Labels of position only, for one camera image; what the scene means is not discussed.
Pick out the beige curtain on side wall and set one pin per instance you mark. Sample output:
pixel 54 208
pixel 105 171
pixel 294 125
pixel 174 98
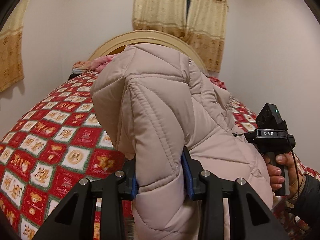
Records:
pixel 11 69

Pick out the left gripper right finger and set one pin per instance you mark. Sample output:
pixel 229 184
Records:
pixel 249 216

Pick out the dark right jacket sleeve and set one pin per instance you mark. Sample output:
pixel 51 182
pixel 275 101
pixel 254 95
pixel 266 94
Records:
pixel 306 204

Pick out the beige puffer jacket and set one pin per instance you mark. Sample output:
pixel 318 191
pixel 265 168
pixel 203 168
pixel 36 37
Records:
pixel 153 101

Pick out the person's right hand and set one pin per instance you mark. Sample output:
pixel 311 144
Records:
pixel 276 179

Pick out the red teddy bear quilt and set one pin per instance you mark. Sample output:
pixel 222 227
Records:
pixel 52 146

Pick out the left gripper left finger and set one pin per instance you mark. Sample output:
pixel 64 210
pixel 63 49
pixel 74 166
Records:
pixel 93 206

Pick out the pink floral blanket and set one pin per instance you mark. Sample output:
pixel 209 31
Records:
pixel 97 64

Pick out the cream arched wooden headboard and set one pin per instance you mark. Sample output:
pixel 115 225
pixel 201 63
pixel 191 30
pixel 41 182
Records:
pixel 114 45

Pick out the beige curtain behind headboard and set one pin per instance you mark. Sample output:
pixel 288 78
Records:
pixel 199 23

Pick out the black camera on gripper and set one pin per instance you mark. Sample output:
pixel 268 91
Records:
pixel 269 117

